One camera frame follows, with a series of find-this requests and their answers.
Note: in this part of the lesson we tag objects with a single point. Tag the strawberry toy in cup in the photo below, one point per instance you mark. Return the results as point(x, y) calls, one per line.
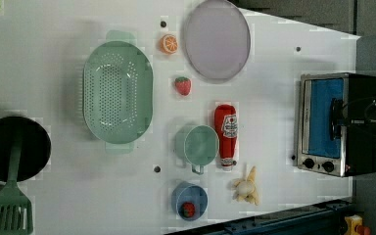
point(188, 209)

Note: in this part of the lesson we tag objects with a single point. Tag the red ketchup bottle toy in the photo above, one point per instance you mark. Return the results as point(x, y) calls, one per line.
point(226, 127)

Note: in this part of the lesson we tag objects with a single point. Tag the green perforated colander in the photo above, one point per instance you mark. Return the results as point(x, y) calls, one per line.
point(118, 92)

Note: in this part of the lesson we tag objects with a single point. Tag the green cup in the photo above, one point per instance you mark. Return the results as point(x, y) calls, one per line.
point(197, 145)

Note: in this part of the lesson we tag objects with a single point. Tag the lavender round plate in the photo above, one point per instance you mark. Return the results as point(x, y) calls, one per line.
point(217, 39)

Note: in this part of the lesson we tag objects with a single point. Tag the silver black toaster oven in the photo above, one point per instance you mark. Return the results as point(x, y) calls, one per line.
point(358, 153)

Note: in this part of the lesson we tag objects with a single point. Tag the black round pan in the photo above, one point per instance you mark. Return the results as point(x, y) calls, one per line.
point(36, 149)

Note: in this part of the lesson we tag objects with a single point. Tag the peeled banana toy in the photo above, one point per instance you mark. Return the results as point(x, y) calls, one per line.
point(245, 188)

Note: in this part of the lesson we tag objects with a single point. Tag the red strawberry toy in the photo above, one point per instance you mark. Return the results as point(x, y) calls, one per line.
point(183, 85)

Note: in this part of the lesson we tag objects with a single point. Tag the blue metal frame rail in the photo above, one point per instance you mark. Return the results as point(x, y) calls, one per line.
point(319, 219)

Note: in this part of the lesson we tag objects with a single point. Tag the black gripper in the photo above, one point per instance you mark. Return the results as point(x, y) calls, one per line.
point(368, 121)

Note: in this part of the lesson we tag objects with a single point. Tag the yellow red emergency button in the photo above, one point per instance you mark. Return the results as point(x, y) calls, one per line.
point(355, 226)

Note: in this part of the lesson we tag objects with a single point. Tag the blue glass oven door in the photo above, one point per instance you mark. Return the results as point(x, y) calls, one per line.
point(318, 98)

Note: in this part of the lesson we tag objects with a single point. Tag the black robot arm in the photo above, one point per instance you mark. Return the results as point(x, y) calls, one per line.
point(359, 115)

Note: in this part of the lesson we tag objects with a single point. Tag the green slotted spatula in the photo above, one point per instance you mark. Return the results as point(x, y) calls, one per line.
point(15, 206)

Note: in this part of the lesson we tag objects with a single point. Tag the orange slice toy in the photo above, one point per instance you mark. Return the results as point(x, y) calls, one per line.
point(168, 44)

